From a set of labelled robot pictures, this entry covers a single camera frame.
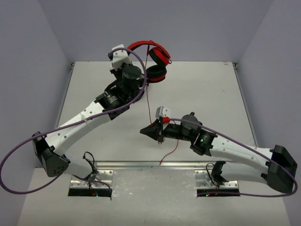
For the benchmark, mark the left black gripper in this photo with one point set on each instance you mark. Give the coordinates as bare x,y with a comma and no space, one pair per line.
114,69

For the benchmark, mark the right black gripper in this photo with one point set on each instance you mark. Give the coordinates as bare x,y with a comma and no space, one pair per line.
155,131

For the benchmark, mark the red black headphones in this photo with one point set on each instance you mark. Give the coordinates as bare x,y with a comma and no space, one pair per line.
159,55

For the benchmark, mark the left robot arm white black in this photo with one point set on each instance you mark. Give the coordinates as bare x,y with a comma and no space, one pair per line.
51,148

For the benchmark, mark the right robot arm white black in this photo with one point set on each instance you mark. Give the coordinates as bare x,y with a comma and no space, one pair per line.
274,167

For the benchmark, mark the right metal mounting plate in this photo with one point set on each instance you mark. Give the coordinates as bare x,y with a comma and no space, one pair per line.
203,181

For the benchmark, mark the metal mounting plate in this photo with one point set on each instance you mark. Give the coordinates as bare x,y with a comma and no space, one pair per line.
203,181
103,181

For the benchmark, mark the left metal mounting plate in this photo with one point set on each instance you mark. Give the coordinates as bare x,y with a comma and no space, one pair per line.
103,181

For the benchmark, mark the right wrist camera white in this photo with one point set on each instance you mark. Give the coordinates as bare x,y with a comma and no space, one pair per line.
162,112

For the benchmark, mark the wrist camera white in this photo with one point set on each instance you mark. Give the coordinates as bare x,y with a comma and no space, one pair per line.
119,59
162,112

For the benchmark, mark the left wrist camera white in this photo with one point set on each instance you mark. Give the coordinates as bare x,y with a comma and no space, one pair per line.
119,59

